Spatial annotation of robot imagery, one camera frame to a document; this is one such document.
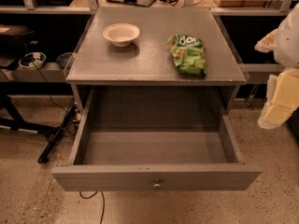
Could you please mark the black stand leg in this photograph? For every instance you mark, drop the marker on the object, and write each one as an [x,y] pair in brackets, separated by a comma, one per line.
[43,158]

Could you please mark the open grey top drawer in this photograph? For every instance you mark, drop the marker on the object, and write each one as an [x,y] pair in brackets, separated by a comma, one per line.
[128,136]

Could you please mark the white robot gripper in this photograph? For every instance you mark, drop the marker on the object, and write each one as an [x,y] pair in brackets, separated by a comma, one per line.
[289,44]

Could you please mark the white paper bowl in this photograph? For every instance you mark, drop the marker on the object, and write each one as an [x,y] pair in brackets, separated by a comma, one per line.
[121,34]

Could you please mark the white bowl with cable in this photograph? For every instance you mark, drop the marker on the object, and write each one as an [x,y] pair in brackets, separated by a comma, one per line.
[32,60]

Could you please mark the green rice chip bag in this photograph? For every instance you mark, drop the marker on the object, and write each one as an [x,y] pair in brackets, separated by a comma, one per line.
[189,54]

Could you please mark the grey cabinet with top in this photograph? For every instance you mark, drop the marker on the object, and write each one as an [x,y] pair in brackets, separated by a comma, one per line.
[148,61]

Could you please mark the brass drawer knob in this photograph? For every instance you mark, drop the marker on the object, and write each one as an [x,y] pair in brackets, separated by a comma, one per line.
[157,184]

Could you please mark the dark small bowl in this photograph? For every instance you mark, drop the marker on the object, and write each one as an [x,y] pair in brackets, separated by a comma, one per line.
[64,59]

